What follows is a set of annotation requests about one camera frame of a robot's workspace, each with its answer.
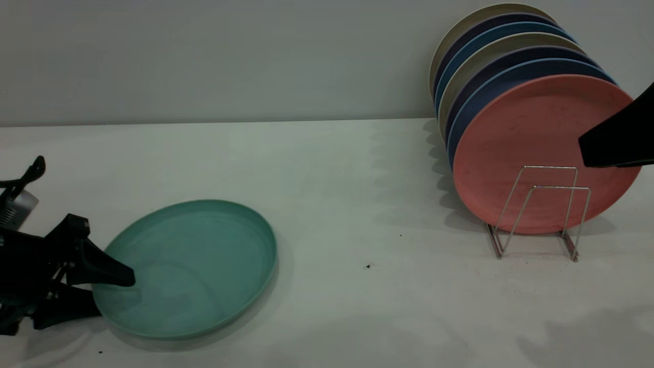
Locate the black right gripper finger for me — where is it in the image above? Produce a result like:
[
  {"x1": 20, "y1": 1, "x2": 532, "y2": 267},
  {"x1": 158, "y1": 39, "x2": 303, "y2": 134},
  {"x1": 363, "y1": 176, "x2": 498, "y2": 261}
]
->
[{"x1": 578, "y1": 82, "x2": 654, "y2": 169}]

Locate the beige round plate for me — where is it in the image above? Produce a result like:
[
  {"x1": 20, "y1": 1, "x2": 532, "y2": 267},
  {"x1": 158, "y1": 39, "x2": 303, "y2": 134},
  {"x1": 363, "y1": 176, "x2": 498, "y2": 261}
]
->
[
  {"x1": 437, "y1": 32, "x2": 586, "y2": 133},
  {"x1": 428, "y1": 3, "x2": 558, "y2": 95}
]

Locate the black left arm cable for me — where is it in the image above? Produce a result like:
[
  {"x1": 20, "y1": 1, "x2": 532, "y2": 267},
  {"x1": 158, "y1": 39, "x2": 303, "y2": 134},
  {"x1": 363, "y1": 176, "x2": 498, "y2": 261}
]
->
[{"x1": 0, "y1": 155, "x2": 46, "y2": 201}]

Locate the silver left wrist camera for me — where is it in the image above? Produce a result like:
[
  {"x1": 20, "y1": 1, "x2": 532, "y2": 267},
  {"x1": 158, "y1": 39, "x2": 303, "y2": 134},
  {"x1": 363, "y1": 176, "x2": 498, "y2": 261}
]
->
[{"x1": 0, "y1": 189, "x2": 39, "y2": 231}]

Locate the metal wire plate rack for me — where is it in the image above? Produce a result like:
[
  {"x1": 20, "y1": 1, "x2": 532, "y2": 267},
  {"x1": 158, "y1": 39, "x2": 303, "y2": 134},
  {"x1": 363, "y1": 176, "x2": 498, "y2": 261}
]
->
[{"x1": 485, "y1": 165, "x2": 592, "y2": 263}]

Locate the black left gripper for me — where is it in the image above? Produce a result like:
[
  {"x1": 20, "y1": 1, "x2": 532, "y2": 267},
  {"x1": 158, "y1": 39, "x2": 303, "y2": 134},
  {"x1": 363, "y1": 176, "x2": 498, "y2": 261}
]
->
[{"x1": 0, "y1": 214, "x2": 136, "y2": 336}]

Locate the dark purple round plate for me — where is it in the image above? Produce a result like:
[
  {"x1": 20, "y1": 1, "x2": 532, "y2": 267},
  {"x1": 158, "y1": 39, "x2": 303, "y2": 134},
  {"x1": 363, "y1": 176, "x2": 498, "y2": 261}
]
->
[{"x1": 443, "y1": 46, "x2": 601, "y2": 146}]

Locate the pink round plate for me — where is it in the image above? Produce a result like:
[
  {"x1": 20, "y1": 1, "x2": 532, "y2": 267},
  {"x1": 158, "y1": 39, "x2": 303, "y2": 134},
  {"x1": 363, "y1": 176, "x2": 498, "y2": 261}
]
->
[{"x1": 452, "y1": 75, "x2": 643, "y2": 235}]

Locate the green round plate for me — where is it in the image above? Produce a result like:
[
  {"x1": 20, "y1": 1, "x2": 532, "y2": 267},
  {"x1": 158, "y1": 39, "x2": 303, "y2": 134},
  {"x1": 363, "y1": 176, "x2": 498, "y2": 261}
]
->
[{"x1": 92, "y1": 199, "x2": 278, "y2": 340}]

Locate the dark navy round plate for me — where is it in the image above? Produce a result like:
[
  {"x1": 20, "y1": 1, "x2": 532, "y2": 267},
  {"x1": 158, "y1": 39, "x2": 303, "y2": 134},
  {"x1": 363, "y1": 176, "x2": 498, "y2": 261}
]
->
[{"x1": 432, "y1": 13, "x2": 563, "y2": 100}]

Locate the blue round plate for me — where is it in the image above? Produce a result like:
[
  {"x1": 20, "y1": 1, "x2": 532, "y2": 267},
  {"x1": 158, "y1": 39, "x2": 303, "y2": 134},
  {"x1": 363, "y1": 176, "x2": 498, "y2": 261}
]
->
[
  {"x1": 434, "y1": 21, "x2": 575, "y2": 116},
  {"x1": 447, "y1": 58, "x2": 617, "y2": 169}
]

